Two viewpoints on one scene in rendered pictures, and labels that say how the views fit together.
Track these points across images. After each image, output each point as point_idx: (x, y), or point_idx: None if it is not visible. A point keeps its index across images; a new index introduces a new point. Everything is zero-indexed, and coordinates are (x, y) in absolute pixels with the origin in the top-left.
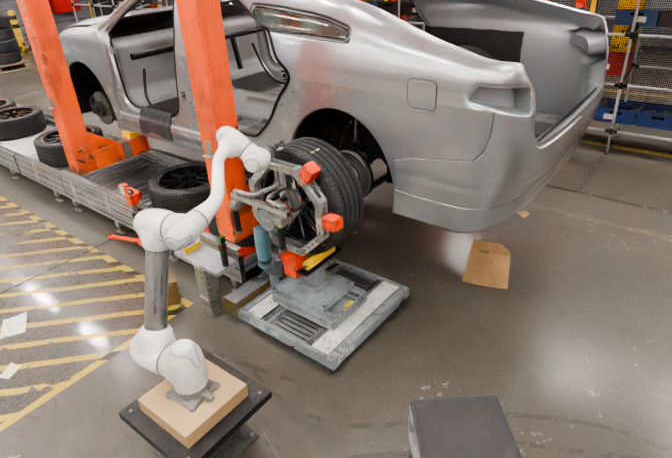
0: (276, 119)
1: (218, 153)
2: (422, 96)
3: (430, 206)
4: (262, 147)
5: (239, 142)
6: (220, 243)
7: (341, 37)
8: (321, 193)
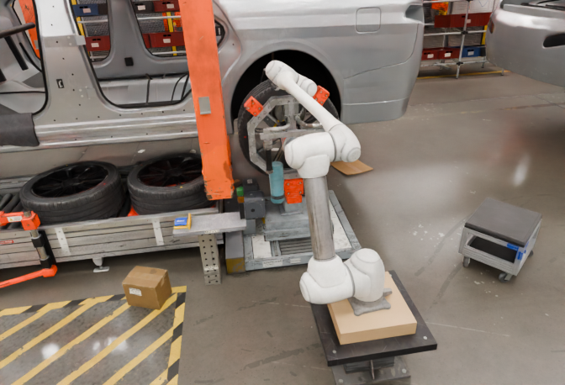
0: None
1: (293, 81)
2: (368, 21)
3: (373, 107)
4: None
5: (294, 71)
6: (243, 194)
7: None
8: None
